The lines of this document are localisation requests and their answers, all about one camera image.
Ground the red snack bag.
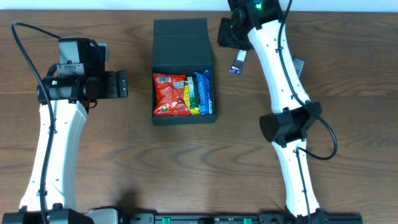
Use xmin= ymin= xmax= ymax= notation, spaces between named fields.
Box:
xmin=153 ymin=73 xmax=191 ymax=118

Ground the yellow snack bag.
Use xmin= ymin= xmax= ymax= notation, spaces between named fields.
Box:
xmin=183 ymin=81 xmax=200 ymax=116

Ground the green chocolate bar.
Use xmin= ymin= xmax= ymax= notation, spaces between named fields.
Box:
xmin=187 ymin=77 xmax=200 ymax=109

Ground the black gift box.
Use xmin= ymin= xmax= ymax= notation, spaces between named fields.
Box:
xmin=151 ymin=18 xmax=216 ymax=126

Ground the small dark blue packet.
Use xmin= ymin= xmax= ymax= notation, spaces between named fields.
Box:
xmin=293 ymin=57 xmax=305 ymax=78

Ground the blue Oreo cookie pack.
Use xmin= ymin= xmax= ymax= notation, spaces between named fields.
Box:
xmin=195 ymin=70 xmax=213 ymax=115

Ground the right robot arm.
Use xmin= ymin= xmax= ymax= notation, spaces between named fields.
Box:
xmin=218 ymin=1 xmax=324 ymax=221

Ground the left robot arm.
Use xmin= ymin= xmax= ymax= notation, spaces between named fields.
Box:
xmin=2 ymin=38 xmax=128 ymax=223

